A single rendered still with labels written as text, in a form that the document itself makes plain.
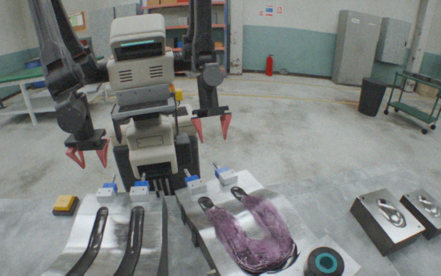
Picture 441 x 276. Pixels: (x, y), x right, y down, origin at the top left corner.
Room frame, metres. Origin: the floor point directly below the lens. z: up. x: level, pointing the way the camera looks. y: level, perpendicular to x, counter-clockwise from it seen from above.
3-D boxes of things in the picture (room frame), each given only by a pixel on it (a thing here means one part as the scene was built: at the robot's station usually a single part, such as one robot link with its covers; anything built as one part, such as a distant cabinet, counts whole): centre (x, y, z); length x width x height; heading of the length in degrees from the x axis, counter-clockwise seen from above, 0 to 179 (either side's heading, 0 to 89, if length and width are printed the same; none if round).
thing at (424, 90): (5.12, -6.56, 0.20); 0.63 x 0.44 x 0.40; 87
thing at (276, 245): (0.34, -0.07, 0.90); 0.26 x 0.18 x 0.08; 26
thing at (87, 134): (0.42, 0.34, 1.12); 0.10 x 0.07 x 0.07; 99
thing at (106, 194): (0.46, 0.35, 0.89); 0.13 x 0.05 x 0.05; 9
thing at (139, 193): (0.48, 0.24, 0.89); 0.13 x 0.05 x 0.05; 9
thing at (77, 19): (5.99, 4.29, 1.80); 0.90 x 0.03 x 0.60; 87
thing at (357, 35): (5.25, -3.54, 0.98); 1.00 x 0.47 x 1.95; 87
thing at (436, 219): (0.35, -0.74, 0.83); 0.17 x 0.13 x 0.06; 9
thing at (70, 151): (0.42, 0.36, 1.05); 0.07 x 0.07 x 0.09; 9
